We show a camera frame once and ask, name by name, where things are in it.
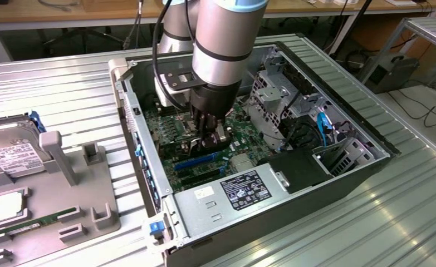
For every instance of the silver CPU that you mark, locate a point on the silver CPU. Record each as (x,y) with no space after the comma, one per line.
(6,204)

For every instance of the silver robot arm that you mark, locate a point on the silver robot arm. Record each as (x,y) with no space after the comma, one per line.
(225,41)

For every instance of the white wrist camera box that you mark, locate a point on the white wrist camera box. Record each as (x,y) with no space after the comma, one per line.
(170,96)

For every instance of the aluminium slat frame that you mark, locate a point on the aluminium slat frame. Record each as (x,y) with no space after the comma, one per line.
(430,27)

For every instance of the black computer tower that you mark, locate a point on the black computer tower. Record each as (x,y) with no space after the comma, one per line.
(393,72)

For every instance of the black camera mounting bracket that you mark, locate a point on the black camera mounting bracket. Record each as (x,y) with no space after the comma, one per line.
(181,79)

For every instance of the silver chipset heat sink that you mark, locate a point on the silver chipset heat sink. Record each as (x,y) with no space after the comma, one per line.
(242,161)

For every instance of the silver perforated disk bay cage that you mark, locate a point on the silver perforated disk bay cage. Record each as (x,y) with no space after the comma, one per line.
(274,94)

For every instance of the green motherboard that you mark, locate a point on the green motherboard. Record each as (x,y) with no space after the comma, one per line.
(247,139)

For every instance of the black expansion slot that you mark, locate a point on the black expansion slot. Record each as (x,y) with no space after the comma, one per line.
(203,178)

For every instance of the blue case latch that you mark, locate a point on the blue case latch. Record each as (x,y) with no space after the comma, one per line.
(155,227)

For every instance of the blue disk caddy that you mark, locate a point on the blue disk caddy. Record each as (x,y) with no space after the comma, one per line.
(35,122)

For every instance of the grey parts rack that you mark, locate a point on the grey parts rack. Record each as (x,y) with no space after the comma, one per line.
(54,194)

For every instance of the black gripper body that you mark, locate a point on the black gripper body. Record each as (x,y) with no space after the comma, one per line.
(215,97)

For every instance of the silver power supply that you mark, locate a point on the silver power supply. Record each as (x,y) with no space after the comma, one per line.
(199,214)

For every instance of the green RAM stick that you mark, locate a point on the green RAM stick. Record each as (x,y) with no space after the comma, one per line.
(35,224)

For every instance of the wooden desk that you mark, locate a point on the wooden desk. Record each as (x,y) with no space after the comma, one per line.
(91,15)

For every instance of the blue expansion slot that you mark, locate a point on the blue expansion slot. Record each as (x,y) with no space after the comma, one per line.
(195,164)

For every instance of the silver hard disk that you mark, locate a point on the silver hard disk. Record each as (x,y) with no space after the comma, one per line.
(10,150)

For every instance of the black and silver PC case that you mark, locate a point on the black and silver PC case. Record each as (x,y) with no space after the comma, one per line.
(295,205)

